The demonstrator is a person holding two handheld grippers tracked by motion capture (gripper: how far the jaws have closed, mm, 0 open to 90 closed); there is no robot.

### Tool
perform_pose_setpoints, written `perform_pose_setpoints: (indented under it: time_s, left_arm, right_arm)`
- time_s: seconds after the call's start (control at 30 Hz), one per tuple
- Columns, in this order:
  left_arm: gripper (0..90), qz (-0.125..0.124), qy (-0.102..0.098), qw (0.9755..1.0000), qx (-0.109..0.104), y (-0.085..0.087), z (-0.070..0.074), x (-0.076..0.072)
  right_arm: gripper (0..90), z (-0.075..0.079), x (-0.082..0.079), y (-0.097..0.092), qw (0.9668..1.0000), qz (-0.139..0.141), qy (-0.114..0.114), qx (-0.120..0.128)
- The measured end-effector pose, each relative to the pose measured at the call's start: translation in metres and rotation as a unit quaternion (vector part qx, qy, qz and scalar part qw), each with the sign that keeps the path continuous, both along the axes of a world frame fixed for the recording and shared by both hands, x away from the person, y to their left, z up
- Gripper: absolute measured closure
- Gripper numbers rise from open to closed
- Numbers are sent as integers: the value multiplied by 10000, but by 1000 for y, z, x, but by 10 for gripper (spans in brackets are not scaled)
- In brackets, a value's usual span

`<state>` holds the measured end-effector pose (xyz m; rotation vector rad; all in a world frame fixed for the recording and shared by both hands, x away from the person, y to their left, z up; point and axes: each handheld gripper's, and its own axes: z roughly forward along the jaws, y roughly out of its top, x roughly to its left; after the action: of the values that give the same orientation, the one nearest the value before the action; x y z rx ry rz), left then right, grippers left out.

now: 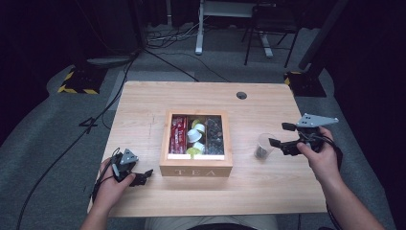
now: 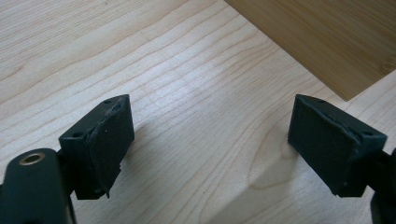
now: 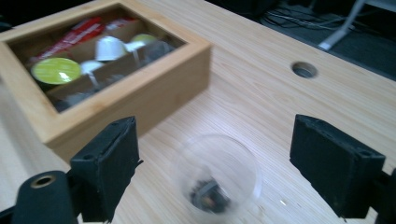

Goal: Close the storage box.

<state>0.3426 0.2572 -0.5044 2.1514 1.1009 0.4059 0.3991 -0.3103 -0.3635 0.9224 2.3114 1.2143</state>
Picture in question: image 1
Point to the black chair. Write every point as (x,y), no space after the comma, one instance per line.
(274,22)

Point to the person's right hand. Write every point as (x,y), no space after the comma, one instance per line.
(322,163)

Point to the bundle of red tea packets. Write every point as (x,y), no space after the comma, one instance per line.
(178,135)

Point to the striped black stand base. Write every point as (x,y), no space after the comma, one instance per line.
(305,84)
(82,80)

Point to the person's left hand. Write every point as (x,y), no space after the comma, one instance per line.
(111,191)

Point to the dark slanted post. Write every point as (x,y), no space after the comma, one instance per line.
(322,32)

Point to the large white capsule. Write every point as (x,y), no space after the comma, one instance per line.
(194,136)

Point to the dark foil tea sachet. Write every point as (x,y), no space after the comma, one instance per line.
(262,151)

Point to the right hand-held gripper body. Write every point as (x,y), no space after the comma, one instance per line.
(308,137)

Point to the clear plastic cup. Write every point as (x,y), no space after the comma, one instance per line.
(265,145)

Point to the wooden tea box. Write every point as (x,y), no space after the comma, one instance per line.
(195,166)

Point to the pile of dark tea packets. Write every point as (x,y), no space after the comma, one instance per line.
(214,137)

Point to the person's dark shirt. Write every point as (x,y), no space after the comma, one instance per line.
(223,226)

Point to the white desk frame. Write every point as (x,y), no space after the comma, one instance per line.
(199,32)

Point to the yellow-green capsule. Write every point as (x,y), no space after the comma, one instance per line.
(192,151)
(195,122)

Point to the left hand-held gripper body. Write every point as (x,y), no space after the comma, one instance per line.
(124,166)

